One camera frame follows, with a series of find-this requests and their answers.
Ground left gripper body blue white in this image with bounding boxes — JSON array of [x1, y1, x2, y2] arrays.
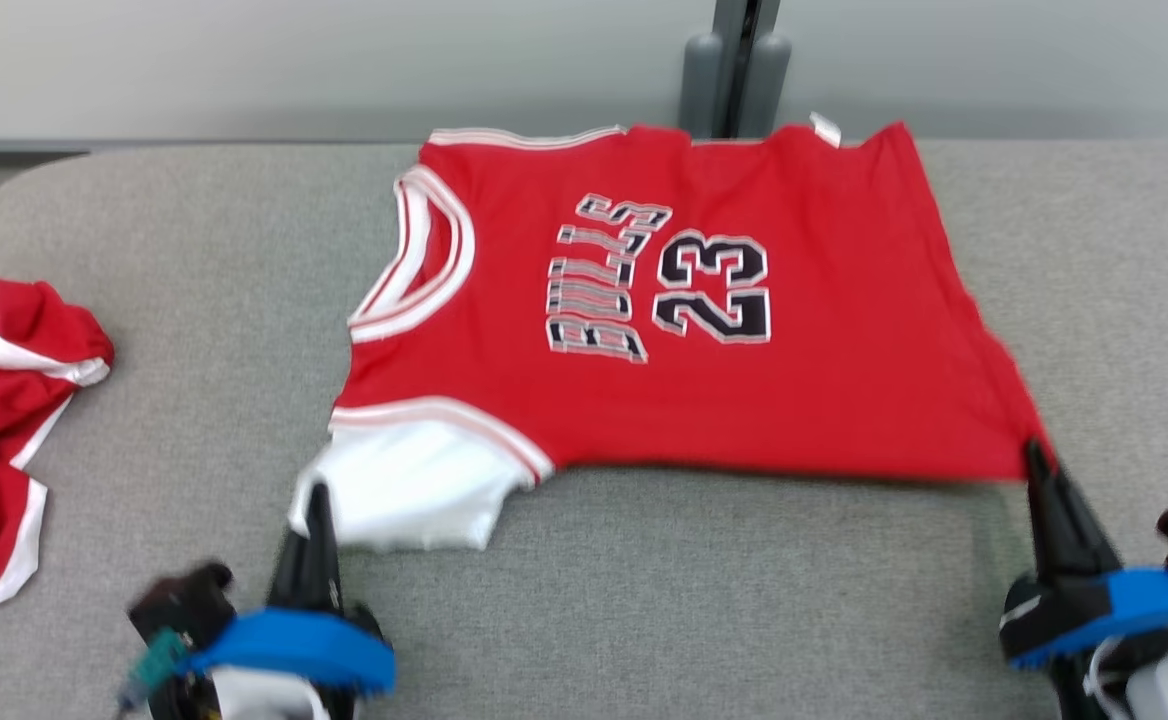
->
[[154, 605, 397, 720]]

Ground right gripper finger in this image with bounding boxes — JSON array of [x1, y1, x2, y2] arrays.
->
[[1024, 442, 1123, 581]]

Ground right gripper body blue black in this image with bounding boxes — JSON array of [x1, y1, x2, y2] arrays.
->
[[999, 568, 1168, 720]]

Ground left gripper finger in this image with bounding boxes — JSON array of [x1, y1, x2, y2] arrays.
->
[[269, 483, 345, 613]]

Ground red basketball jersey number 23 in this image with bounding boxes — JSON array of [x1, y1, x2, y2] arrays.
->
[[289, 112, 1055, 553]]

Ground grey partition post double foot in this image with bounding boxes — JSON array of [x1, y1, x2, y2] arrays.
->
[[679, 0, 793, 139]]

